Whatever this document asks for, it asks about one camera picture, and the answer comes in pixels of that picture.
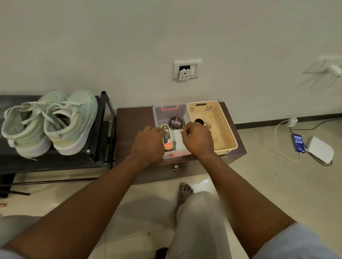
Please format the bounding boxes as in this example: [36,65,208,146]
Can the person's right hand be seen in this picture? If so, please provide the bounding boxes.
[181,122,215,160]

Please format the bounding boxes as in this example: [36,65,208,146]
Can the person's left hand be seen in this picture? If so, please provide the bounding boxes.
[130,126,167,168]

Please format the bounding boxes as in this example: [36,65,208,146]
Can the person's left forearm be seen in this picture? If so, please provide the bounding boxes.
[0,155,152,259]

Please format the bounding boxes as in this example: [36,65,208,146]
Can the person's right forearm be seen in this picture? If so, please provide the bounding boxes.
[196,152,297,258]

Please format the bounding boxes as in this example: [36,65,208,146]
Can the yellow liquid shoe polish bottle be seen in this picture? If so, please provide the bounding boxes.
[160,124,173,151]

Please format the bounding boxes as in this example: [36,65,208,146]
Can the black round shoe brush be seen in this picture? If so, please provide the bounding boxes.
[194,118,212,130]

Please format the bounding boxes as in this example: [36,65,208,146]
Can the black shoe polish tin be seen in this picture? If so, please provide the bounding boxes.
[169,116,184,130]

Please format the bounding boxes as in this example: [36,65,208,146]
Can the white cloth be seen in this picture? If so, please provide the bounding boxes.
[172,129,190,153]

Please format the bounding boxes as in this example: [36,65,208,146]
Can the clear plastic storage box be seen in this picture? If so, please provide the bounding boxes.
[152,103,193,160]

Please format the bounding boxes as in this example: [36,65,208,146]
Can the dark brown drawer cabinet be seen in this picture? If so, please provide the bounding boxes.
[114,102,248,185]

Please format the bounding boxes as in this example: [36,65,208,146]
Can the beige plastic basket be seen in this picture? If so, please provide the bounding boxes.
[186,100,239,156]

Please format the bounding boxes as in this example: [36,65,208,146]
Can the black shoe rack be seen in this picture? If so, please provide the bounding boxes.
[0,91,117,198]

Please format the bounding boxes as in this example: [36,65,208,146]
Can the person's bare foot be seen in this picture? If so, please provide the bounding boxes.
[177,183,194,212]

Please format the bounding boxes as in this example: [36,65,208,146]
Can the white high-top sneaker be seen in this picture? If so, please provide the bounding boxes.
[1,90,69,161]
[42,89,99,156]

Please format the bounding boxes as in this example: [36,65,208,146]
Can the light grey trousers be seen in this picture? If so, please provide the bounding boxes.
[0,191,232,259]

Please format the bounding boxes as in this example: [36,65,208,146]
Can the smartphone with lit screen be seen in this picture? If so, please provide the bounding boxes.
[292,134,306,154]

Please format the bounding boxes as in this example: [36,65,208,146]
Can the white flat box device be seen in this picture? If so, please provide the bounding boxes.
[306,136,335,164]

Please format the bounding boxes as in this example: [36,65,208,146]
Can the white charger plug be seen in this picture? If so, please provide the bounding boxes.
[328,63,342,78]

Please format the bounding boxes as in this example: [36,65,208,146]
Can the white wall socket plate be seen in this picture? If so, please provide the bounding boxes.
[173,59,203,82]

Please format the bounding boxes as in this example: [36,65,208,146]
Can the white charging cable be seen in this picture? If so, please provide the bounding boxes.
[274,119,302,162]

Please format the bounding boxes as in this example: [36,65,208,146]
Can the black cable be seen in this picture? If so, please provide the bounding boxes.
[290,117,342,167]

